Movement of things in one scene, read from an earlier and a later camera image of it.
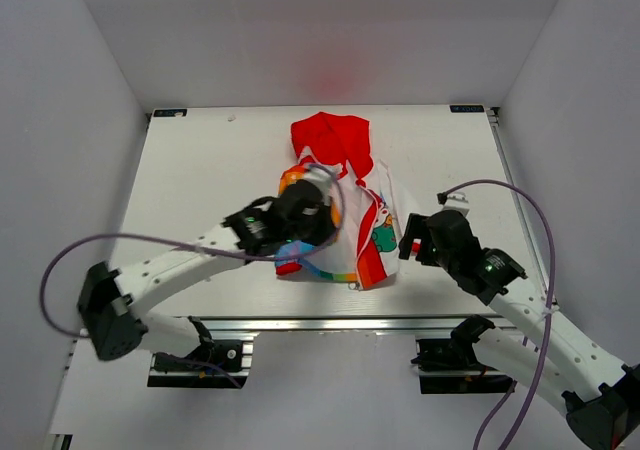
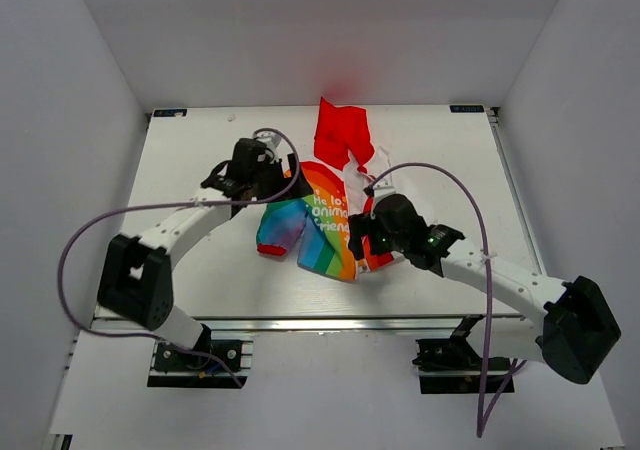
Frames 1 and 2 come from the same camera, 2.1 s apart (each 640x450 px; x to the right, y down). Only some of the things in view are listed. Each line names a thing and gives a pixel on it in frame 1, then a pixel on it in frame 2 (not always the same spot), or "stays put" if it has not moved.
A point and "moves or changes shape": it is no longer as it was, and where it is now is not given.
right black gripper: x=413 y=230 → x=360 y=225
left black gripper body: x=316 y=229 → x=268 y=182
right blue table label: x=466 y=108 stays put
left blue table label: x=169 y=112 stays put
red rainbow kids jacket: x=365 y=248 moves or changes shape
